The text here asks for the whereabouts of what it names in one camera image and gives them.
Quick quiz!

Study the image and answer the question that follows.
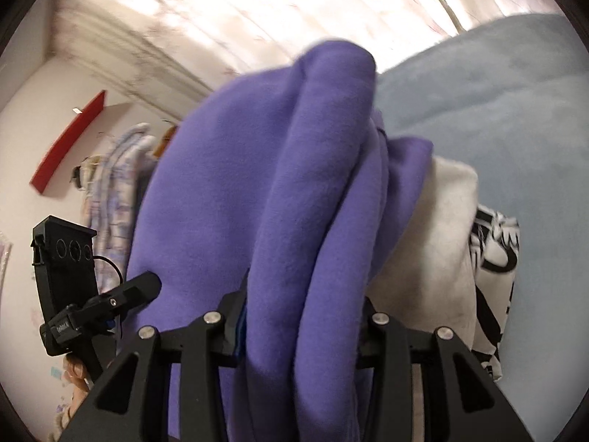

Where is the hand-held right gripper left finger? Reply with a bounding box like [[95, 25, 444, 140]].
[[60, 281, 250, 442]]

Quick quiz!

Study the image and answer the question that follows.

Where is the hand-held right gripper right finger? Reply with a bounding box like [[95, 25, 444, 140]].
[[356, 298, 535, 442]]

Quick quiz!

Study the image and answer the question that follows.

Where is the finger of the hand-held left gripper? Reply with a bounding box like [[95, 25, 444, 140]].
[[80, 271, 162, 327]]

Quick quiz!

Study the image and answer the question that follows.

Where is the purple zip hoodie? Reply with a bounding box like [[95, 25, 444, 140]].
[[124, 39, 435, 442]]

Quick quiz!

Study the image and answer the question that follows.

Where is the person's left hand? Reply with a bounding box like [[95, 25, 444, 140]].
[[64, 358, 99, 394]]

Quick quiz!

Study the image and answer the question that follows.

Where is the floral folded bedding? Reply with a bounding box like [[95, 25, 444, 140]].
[[85, 122, 157, 286]]

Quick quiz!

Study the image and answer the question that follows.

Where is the black and white printed garment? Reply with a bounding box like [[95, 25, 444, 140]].
[[469, 205, 522, 380]]

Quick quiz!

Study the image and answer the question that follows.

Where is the grey-blue bed blanket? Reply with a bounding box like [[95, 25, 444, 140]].
[[375, 13, 589, 429]]

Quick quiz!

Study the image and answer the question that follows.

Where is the white leaf-print curtain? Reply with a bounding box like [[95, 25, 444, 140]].
[[46, 0, 461, 118]]

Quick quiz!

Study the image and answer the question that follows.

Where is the black cable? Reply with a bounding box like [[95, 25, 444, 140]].
[[92, 255, 126, 298]]

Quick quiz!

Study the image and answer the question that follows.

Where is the red wall board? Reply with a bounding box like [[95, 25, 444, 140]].
[[30, 90, 107, 196]]

